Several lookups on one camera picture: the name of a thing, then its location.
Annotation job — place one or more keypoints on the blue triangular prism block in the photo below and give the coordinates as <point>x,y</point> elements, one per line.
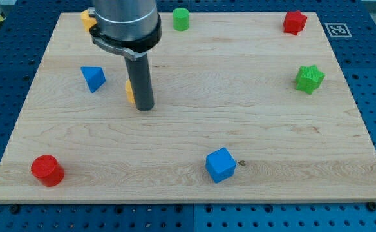
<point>94,77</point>

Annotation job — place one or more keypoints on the green star block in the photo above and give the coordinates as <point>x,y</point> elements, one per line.
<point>309,78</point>

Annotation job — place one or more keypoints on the red cylinder block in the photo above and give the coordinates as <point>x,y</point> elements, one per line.
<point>47,170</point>

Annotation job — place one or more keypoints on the yellow block behind rod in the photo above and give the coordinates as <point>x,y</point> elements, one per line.
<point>129,92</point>

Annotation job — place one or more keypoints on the black bolt left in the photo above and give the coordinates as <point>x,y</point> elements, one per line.
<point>14,209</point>

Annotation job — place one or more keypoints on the yellow block at top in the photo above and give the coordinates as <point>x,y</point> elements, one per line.
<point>87,20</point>

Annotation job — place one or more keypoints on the black bolt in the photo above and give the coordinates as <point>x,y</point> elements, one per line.
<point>371,206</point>
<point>14,209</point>

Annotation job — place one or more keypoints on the white fiducial marker tag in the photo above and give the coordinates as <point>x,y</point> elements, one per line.
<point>338,30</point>

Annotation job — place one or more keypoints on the red star block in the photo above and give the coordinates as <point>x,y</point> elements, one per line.
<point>294,22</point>

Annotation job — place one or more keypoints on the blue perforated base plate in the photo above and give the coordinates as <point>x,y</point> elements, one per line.
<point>24,35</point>

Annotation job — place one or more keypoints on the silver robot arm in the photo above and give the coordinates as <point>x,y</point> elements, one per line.
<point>129,28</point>

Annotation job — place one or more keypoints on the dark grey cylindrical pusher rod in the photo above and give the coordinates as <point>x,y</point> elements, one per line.
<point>140,79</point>

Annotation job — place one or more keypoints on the light wooden board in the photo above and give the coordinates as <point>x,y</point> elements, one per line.
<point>226,82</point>

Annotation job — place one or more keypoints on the black bolt right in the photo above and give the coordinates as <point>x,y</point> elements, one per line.
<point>371,206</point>

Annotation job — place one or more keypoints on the green cylinder block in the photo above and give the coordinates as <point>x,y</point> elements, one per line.
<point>181,19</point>

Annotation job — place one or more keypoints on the blue cube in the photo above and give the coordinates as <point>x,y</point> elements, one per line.
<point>220,165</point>

